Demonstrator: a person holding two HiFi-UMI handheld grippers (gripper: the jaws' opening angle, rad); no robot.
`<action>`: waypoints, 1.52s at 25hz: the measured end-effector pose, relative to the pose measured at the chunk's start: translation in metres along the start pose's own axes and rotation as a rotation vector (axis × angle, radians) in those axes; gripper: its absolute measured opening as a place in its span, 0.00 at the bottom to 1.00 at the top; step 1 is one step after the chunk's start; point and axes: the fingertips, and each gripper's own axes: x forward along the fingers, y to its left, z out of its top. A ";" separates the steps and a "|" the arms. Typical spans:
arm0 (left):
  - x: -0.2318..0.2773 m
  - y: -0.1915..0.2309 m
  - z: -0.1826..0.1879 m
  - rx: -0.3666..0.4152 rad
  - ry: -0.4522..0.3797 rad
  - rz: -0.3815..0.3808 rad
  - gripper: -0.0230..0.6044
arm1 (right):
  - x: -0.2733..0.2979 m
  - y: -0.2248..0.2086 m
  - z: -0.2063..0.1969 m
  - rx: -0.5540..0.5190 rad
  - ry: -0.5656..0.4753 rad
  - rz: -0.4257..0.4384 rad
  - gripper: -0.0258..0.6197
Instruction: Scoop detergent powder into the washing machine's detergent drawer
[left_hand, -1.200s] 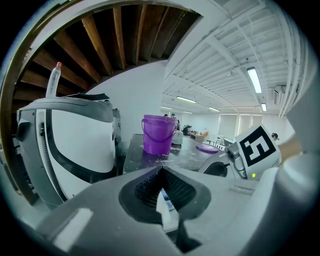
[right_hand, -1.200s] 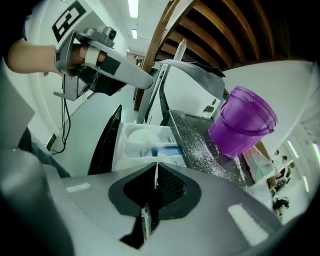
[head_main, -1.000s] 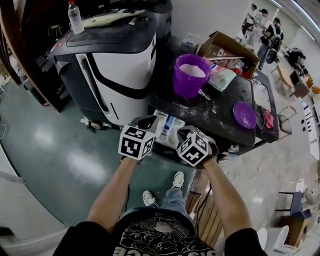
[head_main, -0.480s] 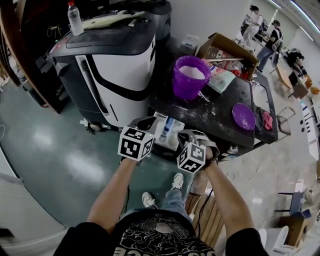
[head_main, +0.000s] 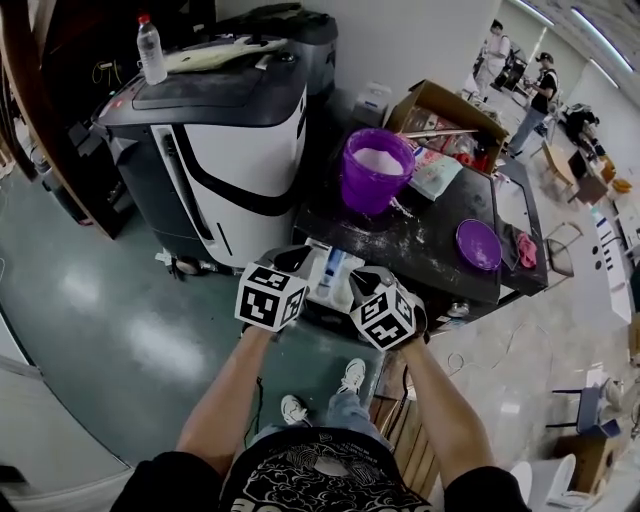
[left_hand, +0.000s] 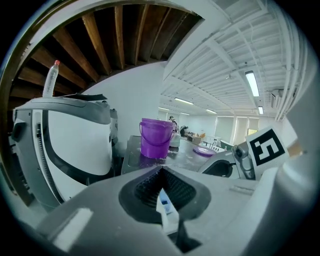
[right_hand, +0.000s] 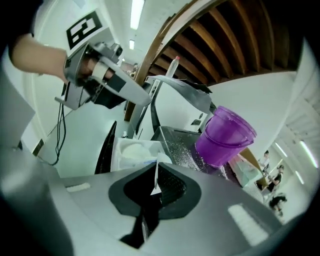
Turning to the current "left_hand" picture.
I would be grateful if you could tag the purple round lid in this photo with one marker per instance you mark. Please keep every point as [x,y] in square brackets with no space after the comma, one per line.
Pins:
[203,151]

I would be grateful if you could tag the brown wooden staircase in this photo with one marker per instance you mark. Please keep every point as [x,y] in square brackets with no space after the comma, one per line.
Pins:
[100,37]

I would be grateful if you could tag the clear bottle with red cap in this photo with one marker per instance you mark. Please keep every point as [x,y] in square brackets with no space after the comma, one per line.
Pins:
[50,82]

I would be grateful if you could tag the long ceiling light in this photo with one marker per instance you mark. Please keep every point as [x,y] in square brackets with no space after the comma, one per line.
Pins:
[252,83]
[260,110]

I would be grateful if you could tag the purple plastic bucket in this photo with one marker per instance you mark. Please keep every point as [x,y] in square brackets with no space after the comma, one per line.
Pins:
[155,140]

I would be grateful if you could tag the white box with blue bottle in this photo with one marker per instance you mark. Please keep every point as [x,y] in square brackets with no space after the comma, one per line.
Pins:
[166,202]

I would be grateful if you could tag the large white and black machine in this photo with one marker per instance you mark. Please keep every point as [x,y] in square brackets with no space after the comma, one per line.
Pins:
[75,145]

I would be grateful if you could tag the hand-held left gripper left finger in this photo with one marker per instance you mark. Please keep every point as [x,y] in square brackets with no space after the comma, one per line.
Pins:
[100,212]

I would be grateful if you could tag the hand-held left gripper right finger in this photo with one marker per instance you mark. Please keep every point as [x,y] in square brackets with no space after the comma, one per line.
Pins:
[225,205]

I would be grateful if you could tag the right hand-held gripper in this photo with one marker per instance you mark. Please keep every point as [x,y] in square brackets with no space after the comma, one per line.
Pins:
[250,160]

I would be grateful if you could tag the person's right forearm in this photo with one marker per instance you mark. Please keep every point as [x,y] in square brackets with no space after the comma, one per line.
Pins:
[295,148]

